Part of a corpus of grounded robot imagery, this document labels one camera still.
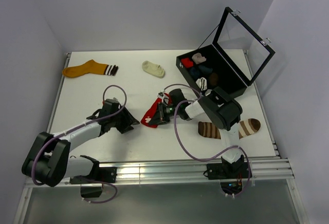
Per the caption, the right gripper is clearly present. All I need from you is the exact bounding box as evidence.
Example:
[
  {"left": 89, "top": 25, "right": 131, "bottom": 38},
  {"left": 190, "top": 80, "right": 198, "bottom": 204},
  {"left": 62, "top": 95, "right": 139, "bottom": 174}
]
[{"left": 149, "top": 102, "right": 180, "bottom": 126}]

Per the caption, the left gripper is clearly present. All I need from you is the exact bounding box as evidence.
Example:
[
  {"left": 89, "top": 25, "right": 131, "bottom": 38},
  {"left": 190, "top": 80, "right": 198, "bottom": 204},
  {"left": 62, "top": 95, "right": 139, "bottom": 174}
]
[{"left": 110, "top": 105, "right": 139, "bottom": 134}]

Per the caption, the red sock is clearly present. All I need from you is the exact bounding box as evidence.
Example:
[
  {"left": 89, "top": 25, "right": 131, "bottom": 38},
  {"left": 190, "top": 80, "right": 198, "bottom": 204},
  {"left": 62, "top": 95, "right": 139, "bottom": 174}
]
[
  {"left": 181, "top": 58, "right": 194, "bottom": 68},
  {"left": 140, "top": 99, "right": 160, "bottom": 128}
]

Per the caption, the dark brown sock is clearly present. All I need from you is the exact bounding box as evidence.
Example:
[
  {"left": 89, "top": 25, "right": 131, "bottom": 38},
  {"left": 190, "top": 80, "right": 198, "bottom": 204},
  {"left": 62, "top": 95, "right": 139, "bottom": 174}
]
[{"left": 208, "top": 72, "right": 219, "bottom": 87}]

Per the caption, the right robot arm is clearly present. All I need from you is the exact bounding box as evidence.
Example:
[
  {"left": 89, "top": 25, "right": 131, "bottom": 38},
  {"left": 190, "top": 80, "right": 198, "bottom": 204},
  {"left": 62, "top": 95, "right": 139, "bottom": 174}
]
[{"left": 147, "top": 87, "right": 249, "bottom": 178}]

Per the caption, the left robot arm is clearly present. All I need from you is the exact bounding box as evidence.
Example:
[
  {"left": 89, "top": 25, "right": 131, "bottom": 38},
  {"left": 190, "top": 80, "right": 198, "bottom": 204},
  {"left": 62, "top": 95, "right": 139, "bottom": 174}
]
[{"left": 22, "top": 99, "right": 139, "bottom": 187}]

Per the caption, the cream ankle sock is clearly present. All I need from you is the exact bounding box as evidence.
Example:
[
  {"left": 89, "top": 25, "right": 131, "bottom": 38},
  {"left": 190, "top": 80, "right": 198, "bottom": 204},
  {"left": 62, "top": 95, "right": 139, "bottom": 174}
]
[{"left": 142, "top": 61, "right": 165, "bottom": 79}]

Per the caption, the rolled white striped sock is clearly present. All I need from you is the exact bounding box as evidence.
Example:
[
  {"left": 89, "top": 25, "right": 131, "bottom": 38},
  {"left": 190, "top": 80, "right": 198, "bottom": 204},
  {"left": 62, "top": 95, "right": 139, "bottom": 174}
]
[{"left": 196, "top": 77, "right": 208, "bottom": 91}]

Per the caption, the rolled teal sock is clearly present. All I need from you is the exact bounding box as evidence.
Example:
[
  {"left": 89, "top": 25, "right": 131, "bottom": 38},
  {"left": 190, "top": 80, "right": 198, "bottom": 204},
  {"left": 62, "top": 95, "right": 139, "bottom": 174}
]
[{"left": 189, "top": 68, "right": 200, "bottom": 80}]

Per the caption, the rolled red sock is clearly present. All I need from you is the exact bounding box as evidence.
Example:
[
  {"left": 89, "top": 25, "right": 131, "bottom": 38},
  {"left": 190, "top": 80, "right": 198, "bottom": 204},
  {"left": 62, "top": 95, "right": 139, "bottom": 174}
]
[{"left": 181, "top": 58, "right": 194, "bottom": 68}]

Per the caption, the mustard yellow sock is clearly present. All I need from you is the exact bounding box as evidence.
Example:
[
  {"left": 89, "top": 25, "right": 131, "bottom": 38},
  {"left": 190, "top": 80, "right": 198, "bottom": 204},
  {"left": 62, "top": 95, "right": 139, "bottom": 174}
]
[{"left": 62, "top": 60, "right": 119, "bottom": 78}]

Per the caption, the rolled navy sock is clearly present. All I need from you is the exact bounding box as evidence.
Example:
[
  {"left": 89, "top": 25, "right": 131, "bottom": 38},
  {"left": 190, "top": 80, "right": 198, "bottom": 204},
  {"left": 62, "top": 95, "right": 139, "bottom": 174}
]
[{"left": 198, "top": 65, "right": 213, "bottom": 75}]

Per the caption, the rolled beige sock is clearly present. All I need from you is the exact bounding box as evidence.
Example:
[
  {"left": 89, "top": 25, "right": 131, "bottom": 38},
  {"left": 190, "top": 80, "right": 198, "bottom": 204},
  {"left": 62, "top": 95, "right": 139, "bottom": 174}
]
[{"left": 192, "top": 53, "right": 207, "bottom": 64}]

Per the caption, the brown cream striped sock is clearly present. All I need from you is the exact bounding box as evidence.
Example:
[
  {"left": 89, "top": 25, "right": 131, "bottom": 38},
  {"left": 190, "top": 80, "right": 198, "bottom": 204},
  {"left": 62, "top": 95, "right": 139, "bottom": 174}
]
[{"left": 198, "top": 118, "right": 261, "bottom": 139}]

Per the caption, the black storage box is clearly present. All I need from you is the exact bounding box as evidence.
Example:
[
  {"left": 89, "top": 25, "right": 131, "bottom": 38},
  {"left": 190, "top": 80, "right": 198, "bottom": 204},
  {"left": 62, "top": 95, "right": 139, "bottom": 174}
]
[{"left": 176, "top": 7, "right": 275, "bottom": 98}]

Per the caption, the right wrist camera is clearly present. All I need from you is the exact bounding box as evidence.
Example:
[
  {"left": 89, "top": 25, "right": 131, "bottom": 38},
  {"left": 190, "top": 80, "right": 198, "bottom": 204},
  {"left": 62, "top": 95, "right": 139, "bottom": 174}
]
[{"left": 157, "top": 90, "right": 172, "bottom": 105}]

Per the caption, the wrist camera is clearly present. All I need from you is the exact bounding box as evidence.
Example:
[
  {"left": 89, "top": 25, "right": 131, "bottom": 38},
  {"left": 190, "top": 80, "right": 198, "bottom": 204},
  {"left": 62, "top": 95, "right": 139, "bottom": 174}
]
[
  {"left": 102, "top": 99, "right": 121, "bottom": 114},
  {"left": 157, "top": 90, "right": 172, "bottom": 105}
]

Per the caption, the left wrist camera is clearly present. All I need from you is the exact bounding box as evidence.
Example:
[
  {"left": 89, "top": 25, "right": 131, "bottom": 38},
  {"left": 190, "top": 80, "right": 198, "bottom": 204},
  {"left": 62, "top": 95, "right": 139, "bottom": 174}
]
[{"left": 102, "top": 99, "right": 121, "bottom": 114}]

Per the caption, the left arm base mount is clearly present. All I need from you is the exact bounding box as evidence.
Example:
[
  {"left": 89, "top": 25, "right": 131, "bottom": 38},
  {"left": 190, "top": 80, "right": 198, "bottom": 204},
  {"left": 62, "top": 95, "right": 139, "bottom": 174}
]
[{"left": 69, "top": 166, "right": 117, "bottom": 199}]

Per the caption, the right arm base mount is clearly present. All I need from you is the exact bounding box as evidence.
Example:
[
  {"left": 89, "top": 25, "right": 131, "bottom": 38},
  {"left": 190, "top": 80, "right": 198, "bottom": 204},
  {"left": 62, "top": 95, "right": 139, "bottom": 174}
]
[{"left": 204, "top": 162, "right": 252, "bottom": 180}]

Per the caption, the aluminium table frame rail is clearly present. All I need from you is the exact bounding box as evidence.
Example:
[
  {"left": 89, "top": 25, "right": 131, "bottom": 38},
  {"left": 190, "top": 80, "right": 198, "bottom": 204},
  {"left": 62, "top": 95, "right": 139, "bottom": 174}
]
[{"left": 100, "top": 158, "right": 295, "bottom": 185}]

